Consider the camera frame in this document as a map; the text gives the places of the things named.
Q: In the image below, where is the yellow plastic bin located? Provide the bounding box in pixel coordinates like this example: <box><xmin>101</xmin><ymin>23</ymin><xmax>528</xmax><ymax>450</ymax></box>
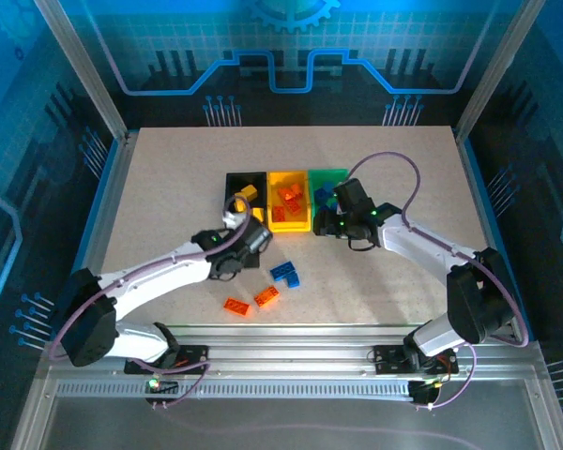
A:
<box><xmin>266</xmin><ymin>170</ymin><xmax>313</xmax><ymax>234</ymax></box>

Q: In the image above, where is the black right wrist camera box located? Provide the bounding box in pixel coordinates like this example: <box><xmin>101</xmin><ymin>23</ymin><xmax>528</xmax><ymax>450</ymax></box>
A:
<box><xmin>332</xmin><ymin>177</ymin><xmax>377</xmax><ymax>221</ymax></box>

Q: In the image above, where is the long blue lego brick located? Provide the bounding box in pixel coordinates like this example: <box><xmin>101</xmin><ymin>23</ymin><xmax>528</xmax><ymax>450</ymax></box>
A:
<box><xmin>269</xmin><ymin>261</ymin><xmax>297</xmax><ymax>281</ymax></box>

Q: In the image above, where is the grey metal base panel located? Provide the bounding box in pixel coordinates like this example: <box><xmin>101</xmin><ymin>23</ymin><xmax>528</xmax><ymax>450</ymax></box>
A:
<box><xmin>8</xmin><ymin>397</ymin><xmax>563</xmax><ymax>450</ymax></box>

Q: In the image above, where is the green plastic bin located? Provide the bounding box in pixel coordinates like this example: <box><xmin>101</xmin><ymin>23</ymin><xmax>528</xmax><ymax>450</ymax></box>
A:
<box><xmin>308</xmin><ymin>167</ymin><xmax>352</xmax><ymax>235</ymax></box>

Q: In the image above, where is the aluminium front beam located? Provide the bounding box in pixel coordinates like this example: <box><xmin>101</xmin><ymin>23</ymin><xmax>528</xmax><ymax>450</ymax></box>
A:
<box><xmin>74</xmin><ymin>325</ymin><xmax>543</xmax><ymax>381</ymax></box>

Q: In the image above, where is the aluminium frame post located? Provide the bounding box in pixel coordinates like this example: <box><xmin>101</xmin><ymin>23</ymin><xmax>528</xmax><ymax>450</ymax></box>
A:
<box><xmin>452</xmin><ymin>0</ymin><xmax>549</xmax><ymax>144</ymax></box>
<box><xmin>33</xmin><ymin>0</ymin><xmax>131</xmax><ymax>142</ymax></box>

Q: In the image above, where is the table side rail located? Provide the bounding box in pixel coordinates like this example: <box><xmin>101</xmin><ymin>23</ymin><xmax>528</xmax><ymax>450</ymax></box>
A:
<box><xmin>51</xmin><ymin>132</ymin><xmax>140</xmax><ymax>329</ymax></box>
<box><xmin>454</xmin><ymin>134</ymin><xmax>537</xmax><ymax>339</ymax></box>

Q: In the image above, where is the small controller board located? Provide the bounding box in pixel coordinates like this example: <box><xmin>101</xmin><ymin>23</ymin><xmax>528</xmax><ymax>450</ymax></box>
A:
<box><xmin>145</xmin><ymin>378</ymin><xmax>179</xmax><ymax>396</ymax></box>
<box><xmin>408</xmin><ymin>379</ymin><xmax>440</xmax><ymax>405</ymax></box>

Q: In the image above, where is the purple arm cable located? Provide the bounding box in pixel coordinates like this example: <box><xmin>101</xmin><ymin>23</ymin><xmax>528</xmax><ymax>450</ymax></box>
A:
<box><xmin>49</xmin><ymin>195</ymin><xmax>257</xmax><ymax>413</ymax></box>
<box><xmin>345</xmin><ymin>150</ymin><xmax>530</xmax><ymax>413</ymax></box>

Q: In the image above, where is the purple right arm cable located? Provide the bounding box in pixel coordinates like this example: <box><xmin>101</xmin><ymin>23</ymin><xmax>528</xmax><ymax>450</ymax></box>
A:
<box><xmin>345</xmin><ymin>150</ymin><xmax>530</xmax><ymax>413</ymax></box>

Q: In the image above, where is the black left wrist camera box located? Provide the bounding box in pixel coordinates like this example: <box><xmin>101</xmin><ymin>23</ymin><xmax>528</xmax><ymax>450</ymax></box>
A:
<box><xmin>242</xmin><ymin>218</ymin><xmax>274</xmax><ymax>257</ymax></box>

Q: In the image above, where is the black plastic bin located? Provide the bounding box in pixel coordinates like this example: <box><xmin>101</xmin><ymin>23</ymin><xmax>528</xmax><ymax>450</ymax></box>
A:
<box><xmin>223</xmin><ymin>171</ymin><xmax>269</xmax><ymax>226</ymax></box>

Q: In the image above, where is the slotted grey cable duct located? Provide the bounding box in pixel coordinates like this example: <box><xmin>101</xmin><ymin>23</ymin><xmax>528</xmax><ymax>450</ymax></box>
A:
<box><xmin>55</xmin><ymin>380</ymin><xmax>414</xmax><ymax>399</ymax></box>

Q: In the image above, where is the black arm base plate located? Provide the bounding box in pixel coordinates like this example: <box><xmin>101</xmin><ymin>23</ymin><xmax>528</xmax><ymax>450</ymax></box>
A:
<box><xmin>373</xmin><ymin>344</ymin><xmax>460</xmax><ymax>376</ymax></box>
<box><xmin>124</xmin><ymin>343</ymin><xmax>211</xmax><ymax>376</ymax></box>

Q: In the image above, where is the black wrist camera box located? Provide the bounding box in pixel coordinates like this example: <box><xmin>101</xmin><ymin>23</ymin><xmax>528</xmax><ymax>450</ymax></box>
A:
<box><xmin>332</xmin><ymin>177</ymin><xmax>377</xmax><ymax>221</ymax></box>
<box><xmin>242</xmin><ymin>218</ymin><xmax>274</xmax><ymax>257</ymax></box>

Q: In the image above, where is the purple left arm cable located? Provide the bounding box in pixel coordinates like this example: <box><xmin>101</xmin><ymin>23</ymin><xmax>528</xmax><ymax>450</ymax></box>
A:
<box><xmin>49</xmin><ymin>195</ymin><xmax>257</xmax><ymax>413</ymax></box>

